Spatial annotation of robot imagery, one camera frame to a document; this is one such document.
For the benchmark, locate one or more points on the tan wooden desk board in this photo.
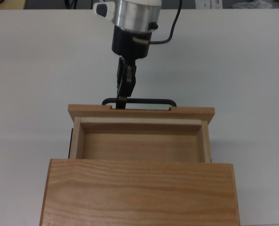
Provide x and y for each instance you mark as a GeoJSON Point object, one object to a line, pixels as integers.
{"type": "Point", "coordinates": [7, 4]}

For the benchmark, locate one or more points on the wooden cabinet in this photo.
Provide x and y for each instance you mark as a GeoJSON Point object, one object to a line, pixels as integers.
{"type": "Point", "coordinates": [139, 195]}

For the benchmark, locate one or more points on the white printed papers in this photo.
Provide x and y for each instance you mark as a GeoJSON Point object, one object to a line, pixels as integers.
{"type": "Point", "coordinates": [207, 4]}

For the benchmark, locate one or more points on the crumpled clear plastic bag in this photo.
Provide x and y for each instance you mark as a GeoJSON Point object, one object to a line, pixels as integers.
{"type": "Point", "coordinates": [252, 5]}

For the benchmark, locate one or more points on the wooden drawer with notched front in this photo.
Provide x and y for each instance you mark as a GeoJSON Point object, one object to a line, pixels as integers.
{"type": "Point", "coordinates": [141, 143]}

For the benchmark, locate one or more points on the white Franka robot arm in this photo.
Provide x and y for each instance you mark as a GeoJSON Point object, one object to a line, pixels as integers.
{"type": "Point", "coordinates": [134, 14]}

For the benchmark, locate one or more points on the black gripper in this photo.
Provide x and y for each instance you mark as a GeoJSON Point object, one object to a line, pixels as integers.
{"type": "Point", "coordinates": [130, 46]}

